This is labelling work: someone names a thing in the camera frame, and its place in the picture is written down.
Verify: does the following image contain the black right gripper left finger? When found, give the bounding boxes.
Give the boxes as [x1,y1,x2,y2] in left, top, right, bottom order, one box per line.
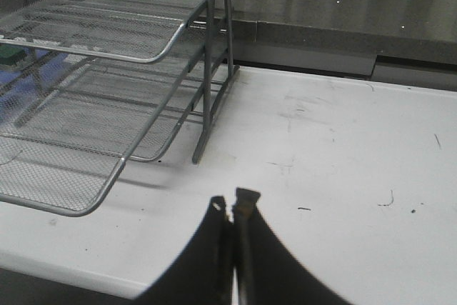
[134,196,234,304]

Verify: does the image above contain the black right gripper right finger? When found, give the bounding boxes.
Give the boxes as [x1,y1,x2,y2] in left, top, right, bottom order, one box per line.
[233,187,349,304]

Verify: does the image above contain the silver mesh tray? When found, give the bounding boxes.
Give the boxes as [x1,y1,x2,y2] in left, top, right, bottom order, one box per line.
[0,28,229,218]
[1,0,208,64]

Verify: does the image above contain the silver mesh bottom tray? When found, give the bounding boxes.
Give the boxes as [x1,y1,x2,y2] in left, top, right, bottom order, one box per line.
[0,28,229,218]

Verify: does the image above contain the blue plastic tray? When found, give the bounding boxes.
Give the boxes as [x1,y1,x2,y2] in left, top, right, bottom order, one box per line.
[1,47,71,122]

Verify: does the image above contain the green electrical module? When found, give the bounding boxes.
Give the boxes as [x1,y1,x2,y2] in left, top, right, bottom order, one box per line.
[0,44,27,66]

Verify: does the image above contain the grey metal rack frame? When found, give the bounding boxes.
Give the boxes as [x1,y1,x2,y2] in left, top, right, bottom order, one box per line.
[14,0,241,166]

